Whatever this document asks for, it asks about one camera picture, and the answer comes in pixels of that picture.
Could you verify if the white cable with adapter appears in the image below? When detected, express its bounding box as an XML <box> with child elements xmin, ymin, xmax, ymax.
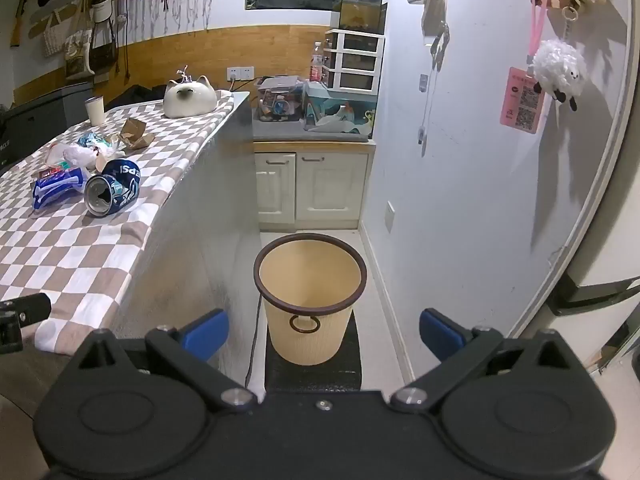
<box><xmin>416</xmin><ymin>72</ymin><xmax>434</xmax><ymax>158</ymax></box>

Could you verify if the hanging cloth bag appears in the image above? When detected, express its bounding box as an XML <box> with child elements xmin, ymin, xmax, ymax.
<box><xmin>420</xmin><ymin>0</ymin><xmax>469</xmax><ymax>68</ymax></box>

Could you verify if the brown cardboard piece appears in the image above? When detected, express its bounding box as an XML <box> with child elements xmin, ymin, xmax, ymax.
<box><xmin>117</xmin><ymin>117</ymin><xmax>156</xmax><ymax>153</ymax></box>

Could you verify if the white cat-shaped ceramic jar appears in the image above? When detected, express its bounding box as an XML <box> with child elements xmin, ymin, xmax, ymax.
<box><xmin>163</xmin><ymin>65</ymin><xmax>218</xmax><ymax>119</ymax></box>

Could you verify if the white drawer unit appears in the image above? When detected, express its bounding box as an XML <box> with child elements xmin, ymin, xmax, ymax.
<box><xmin>322</xmin><ymin>29</ymin><xmax>385</xmax><ymax>92</ymax></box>

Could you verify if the clear plastic storage box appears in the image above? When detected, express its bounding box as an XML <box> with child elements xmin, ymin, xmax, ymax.
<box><xmin>256</xmin><ymin>77</ymin><xmax>307</xmax><ymax>123</ymax></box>

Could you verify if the white sheep plush keychain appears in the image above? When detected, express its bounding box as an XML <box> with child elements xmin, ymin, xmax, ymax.
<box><xmin>531</xmin><ymin>40</ymin><xmax>587</xmax><ymax>112</ymax></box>

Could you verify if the blue white snack wrapper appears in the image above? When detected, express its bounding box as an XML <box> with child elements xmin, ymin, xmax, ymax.
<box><xmin>31</xmin><ymin>167</ymin><xmax>92</xmax><ymax>211</ymax></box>

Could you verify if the black box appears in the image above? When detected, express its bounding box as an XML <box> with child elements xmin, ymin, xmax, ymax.
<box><xmin>0</xmin><ymin>82</ymin><xmax>96</xmax><ymax>173</ymax></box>

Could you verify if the crushed blue can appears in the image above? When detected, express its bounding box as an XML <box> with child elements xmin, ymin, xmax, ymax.
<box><xmin>83</xmin><ymin>157</ymin><xmax>142</xmax><ymax>218</ymax></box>

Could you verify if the white plastic bag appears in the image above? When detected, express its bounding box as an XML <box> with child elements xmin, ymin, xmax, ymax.
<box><xmin>45</xmin><ymin>140</ymin><xmax>126</xmax><ymax>172</ymax></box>

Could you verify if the hanging tote bag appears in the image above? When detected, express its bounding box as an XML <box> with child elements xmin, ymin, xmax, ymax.
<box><xmin>90</xmin><ymin>35</ymin><xmax>122</xmax><ymax>84</ymax></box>
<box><xmin>65</xmin><ymin>25</ymin><xmax>96</xmax><ymax>81</ymax></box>

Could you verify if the pink lanyard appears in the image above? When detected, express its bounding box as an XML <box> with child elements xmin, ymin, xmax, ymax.
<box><xmin>527</xmin><ymin>0</ymin><xmax>557</xmax><ymax>68</ymax></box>

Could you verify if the black cable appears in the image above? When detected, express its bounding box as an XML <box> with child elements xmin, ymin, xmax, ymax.
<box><xmin>244</xmin><ymin>294</ymin><xmax>266</xmax><ymax>392</ymax></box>

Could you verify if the white crumpled bag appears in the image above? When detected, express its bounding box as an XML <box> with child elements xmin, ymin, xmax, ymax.
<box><xmin>307</xmin><ymin>107</ymin><xmax>372</xmax><ymax>134</ymax></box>

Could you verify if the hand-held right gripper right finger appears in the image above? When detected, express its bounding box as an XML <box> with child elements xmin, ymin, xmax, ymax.
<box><xmin>390</xmin><ymin>308</ymin><xmax>583</xmax><ymax>411</ymax></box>

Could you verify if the cream floor cabinet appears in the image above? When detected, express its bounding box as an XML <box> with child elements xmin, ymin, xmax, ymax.
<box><xmin>252</xmin><ymin>120</ymin><xmax>377</xmax><ymax>233</ymax></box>

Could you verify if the plastic bottle red label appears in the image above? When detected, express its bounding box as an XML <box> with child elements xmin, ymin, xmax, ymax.
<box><xmin>309</xmin><ymin>41</ymin><xmax>325</xmax><ymax>83</ymax></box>

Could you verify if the beige trash bin brown rim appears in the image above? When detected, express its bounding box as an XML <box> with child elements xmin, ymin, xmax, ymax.
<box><xmin>253</xmin><ymin>233</ymin><xmax>367</xmax><ymax>366</ymax></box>

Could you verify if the glass fish tank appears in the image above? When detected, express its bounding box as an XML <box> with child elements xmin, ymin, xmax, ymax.
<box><xmin>332</xmin><ymin>0</ymin><xmax>388</xmax><ymax>35</ymax></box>

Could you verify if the pink card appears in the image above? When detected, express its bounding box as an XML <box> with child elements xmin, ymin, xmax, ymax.
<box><xmin>500</xmin><ymin>66</ymin><xmax>546</xmax><ymax>135</ymax></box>

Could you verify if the white cup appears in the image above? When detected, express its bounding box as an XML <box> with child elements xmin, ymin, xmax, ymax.
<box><xmin>84</xmin><ymin>96</ymin><xmax>106</xmax><ymax>127</ymax></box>

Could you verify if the silver foil counter panel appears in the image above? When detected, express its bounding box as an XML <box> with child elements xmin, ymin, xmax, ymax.
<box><xmin>107</xmin><ymin>92</ymin><xmax>262</xmax><ymax>392</ymax></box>

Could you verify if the black floor mat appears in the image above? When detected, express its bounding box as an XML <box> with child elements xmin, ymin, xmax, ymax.
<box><xmin>264</xmin><ymin>310</ymin><xmax>363</xmax><ymax>392</ymax></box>

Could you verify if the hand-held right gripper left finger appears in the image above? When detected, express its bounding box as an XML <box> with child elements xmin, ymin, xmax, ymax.
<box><xmin>74</xmin><ymin>308</ymin><xmax>258</xmax><ymax>411</ymax></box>

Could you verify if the brown white checkered tablecloth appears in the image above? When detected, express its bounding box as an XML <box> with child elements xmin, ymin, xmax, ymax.
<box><xmin>0</xmin><ymin>91</ymin><xmax>251</xmax><ymax>356</ymax></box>

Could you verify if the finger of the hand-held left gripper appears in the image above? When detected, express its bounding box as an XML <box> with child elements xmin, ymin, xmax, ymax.
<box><xmin>0</xmin><ymin>294</ymin><xmax>52</xmax><ymax>328</ymax></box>
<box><xmin>0</xmin><ymin>312</ymin><xmax>24</xmax><ymax>356</ymax></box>

